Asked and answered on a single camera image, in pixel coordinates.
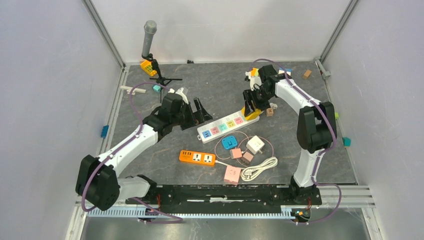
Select wooden letter cube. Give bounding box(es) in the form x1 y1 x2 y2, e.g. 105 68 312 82
265 108 274 117

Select small pink charger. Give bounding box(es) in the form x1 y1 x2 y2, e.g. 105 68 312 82
230 148 243 160

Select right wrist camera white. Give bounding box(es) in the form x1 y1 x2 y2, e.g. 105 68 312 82
245 71 262 91

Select brown wooden block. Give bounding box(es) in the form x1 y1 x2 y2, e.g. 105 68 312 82
302 69 312 80

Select white blue toy block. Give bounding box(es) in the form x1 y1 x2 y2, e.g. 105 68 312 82
278 67 292 76

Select grey microphone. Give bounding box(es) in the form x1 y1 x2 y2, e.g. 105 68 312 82
141 20 157 60

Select large pink cube adapter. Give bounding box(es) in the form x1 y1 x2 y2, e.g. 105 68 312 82
223 165 242 186

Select white coiled orange-strip cable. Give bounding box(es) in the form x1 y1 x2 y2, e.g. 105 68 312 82
215 156 279 182

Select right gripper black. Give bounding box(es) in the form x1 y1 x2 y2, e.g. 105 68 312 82
242 87 274 117

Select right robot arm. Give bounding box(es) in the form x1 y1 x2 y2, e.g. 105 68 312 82
241 64 337 204

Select orange power strip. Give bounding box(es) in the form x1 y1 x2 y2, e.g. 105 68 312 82
178 150 216 167

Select teal clip right rail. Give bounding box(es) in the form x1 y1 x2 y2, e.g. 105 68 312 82
342 137 351 148

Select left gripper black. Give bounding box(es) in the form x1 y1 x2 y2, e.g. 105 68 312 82
171 97 213 131

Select white cube socket adapter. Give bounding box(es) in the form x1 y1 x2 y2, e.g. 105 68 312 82
246 135 265 155

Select yellow cube socket adapter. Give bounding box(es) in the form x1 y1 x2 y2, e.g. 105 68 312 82
241 106 262 121

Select dusty pink usb adapter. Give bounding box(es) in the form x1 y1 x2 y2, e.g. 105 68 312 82
240 151 254 166

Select teal small cube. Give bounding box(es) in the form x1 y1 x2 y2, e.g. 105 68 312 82
152 85 162 93

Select blue clip left rail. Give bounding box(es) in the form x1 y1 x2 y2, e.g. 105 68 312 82
100 125 109 139

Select white flat plastic piece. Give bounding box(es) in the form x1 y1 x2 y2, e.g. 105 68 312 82
119 85 146 95

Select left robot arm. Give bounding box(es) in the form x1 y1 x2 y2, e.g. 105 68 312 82
75 93 213 211

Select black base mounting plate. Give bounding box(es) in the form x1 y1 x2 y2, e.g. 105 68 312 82
141 184 322 214

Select blue socket adapter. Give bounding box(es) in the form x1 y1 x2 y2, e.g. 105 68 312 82
221 135 238 150

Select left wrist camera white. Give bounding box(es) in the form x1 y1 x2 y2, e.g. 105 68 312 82
168 87 189 104

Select orange green toy blocks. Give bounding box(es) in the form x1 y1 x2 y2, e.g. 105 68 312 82
250 68 259 77

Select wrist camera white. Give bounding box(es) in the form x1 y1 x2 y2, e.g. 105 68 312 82
168 87 189 104
245 71 262 91

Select white multicolour power strip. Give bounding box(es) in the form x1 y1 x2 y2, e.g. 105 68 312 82
196 110 260 144

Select thin pink usb cable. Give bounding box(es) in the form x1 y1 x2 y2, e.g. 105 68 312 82
213 131 275 167

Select white power strip cord plug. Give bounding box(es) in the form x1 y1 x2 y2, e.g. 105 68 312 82
269 102 278 110

